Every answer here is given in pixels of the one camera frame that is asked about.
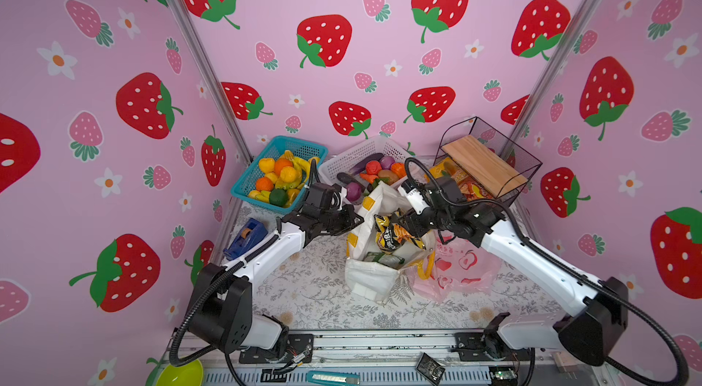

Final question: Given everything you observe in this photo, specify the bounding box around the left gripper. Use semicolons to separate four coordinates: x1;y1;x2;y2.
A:
318;205;364;235

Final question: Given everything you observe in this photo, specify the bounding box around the black yellow snack bag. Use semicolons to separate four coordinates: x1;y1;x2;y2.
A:
374;212;427;254

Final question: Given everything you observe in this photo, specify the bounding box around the green Fox's candy bag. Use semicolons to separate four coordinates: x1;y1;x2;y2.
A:
363;252;405;269

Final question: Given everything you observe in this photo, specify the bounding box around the orange carrot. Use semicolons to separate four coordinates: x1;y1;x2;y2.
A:
359;173;378;185

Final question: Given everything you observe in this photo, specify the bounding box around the pink plastic grocery bag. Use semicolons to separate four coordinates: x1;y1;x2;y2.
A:
408;232;503;303

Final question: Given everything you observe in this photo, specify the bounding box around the white canvas tote bag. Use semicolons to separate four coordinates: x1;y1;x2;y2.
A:
345;184;436;303

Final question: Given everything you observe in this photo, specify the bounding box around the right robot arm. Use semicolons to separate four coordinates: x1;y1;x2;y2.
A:
399;178;689;385

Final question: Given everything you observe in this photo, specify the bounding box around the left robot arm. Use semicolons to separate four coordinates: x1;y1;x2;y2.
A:
168;183;363;367

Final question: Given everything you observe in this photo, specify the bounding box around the white plastic basket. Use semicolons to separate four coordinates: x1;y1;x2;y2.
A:
318;136;415;194

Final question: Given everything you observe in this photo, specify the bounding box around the brown potato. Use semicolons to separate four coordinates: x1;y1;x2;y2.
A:
378;170;400;185

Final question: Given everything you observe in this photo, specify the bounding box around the red tomato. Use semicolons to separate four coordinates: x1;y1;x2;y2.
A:
366;160;383;176

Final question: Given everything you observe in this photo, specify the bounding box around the orange pumpkin toy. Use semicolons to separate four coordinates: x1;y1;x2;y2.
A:
390;162;407;179

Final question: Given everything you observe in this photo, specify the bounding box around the small purple onion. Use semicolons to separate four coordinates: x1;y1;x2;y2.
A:
380;156;396;170

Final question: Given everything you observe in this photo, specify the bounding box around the yellow banana bunch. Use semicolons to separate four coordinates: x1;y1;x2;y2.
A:
283;150;321;190

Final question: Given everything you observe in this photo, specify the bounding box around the red chips bag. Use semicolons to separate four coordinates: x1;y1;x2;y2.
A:
458;177;494;201

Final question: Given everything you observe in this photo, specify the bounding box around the green lime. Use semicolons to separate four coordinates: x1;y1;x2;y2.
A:
269;189;290;208

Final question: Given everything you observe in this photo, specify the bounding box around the orange fruit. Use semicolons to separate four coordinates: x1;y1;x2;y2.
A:
274;158;294;175

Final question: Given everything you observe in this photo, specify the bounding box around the small tangerine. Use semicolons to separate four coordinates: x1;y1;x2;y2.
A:
255;177;274;192

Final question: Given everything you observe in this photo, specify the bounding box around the blue tape dispenser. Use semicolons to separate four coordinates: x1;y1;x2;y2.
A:
223;218;268;260

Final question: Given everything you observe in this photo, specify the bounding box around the teal plastic basket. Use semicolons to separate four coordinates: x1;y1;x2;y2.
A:
231;137;328;213

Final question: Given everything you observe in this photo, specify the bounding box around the black electronic module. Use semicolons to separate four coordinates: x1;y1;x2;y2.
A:
415;352;445;386

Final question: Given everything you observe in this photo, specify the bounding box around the green plastic bowl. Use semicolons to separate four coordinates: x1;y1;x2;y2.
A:
155;360;204;386

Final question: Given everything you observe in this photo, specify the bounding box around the black wire mesh shelf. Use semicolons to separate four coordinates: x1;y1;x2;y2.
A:
435;117;543;205

